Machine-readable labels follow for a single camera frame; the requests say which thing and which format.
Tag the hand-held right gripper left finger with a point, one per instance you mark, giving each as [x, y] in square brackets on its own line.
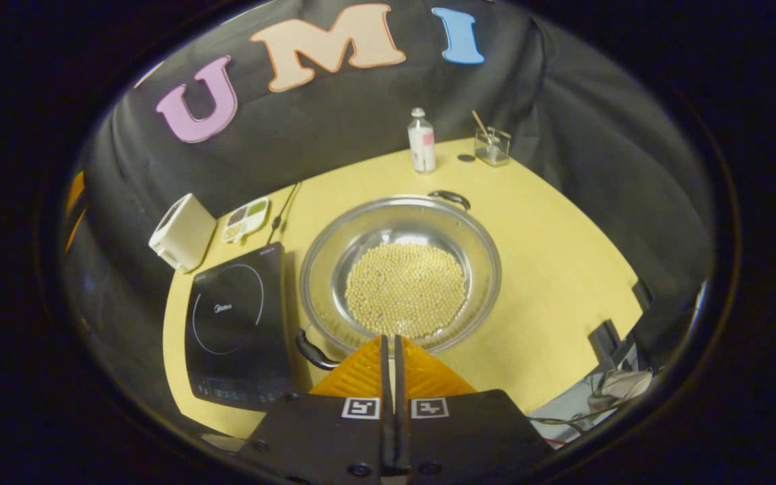
[334, 438]

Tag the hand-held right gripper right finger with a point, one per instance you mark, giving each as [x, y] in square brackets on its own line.
[462, 438]

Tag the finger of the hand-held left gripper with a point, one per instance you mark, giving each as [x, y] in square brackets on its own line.
[75, 202]

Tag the pile of yellow soybeans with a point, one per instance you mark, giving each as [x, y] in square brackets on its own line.
[405, 289]

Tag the black induction cooktop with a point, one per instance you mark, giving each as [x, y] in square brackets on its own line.
[233, 310]

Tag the stainless steel pot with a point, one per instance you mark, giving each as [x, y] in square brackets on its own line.
[334, 256]

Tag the white toaster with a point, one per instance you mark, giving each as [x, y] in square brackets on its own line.
[182, 232]

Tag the grey cloth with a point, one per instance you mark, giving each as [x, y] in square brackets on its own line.
[620, 384]

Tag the white sectioned snack tray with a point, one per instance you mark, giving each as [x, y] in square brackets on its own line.
[245, 219]

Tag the clear bottle pink white label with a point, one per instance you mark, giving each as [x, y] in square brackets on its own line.
[422, 145]

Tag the wooden stick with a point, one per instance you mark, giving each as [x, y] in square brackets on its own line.
[481, 122]

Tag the black metal frame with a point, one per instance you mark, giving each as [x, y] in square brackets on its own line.
[607, 340]

